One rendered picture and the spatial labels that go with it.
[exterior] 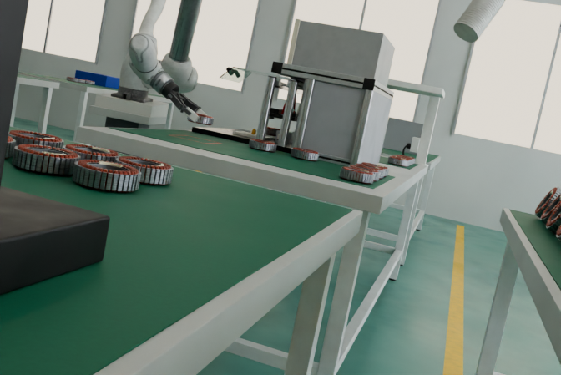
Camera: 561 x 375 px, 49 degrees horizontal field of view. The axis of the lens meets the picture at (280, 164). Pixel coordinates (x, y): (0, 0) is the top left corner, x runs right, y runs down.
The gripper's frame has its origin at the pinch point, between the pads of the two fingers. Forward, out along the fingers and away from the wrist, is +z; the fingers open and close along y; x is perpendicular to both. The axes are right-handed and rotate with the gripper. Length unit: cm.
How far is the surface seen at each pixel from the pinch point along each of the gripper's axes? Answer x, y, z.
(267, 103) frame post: 22.9, -7.4, 17.3
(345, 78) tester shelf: 52, -6, 37
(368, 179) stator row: 35, 48, 75
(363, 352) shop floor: -29, -11, 116
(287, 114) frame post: 24.8, -8.2, 27.2
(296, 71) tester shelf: 41.4, -5.9, 19.0
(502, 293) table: 33, 28, 132
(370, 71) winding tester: 60, -17, 41
